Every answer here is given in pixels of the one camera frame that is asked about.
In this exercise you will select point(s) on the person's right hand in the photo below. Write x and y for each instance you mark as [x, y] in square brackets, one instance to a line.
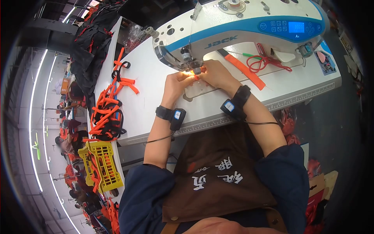
[219, 74]

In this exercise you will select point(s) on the person's left hand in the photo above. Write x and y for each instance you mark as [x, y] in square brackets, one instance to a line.
[174, 87]

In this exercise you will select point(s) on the person's left fingers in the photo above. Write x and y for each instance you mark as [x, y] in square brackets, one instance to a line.
[188, 76]

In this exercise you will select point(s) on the person's right fingers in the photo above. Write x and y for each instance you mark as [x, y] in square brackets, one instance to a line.
[206, 70]

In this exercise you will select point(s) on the black wrist band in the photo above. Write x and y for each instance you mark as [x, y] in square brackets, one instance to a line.
[176, 117]
[236, 102]

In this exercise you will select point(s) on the green pen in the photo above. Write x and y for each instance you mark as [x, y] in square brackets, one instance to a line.
[248, 54]

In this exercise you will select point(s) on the white blue sewing machine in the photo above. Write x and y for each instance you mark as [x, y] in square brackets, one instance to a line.
[233, 23]

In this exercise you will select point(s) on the clear plastic bag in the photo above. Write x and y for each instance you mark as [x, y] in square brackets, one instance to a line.
[136, 38]

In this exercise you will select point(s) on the red fabric pile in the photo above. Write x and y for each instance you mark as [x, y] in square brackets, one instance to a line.
[289, 125]

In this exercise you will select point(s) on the pile of black fabric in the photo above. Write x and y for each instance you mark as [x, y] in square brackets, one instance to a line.
[90, 46]

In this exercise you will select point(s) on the person's body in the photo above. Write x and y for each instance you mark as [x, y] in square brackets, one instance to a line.
[216, 181]

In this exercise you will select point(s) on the blue tool tray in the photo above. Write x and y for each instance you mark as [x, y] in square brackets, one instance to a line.
[324, 63]

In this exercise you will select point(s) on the yellow plastic basket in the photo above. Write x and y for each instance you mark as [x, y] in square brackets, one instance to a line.
[105, 165]

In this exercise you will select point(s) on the white ceiling light strip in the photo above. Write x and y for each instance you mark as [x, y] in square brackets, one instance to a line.
[43, 122]
[29, 122]

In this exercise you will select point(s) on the cardboard box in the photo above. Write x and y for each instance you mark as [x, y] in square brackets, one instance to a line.
[320, 182]

